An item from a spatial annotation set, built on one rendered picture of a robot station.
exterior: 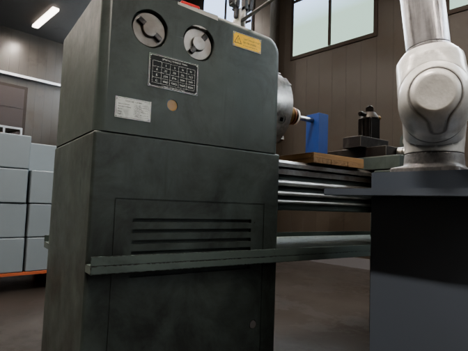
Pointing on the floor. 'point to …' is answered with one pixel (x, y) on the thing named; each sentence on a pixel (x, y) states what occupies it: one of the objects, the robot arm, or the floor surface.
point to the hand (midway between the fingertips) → (239, 19)
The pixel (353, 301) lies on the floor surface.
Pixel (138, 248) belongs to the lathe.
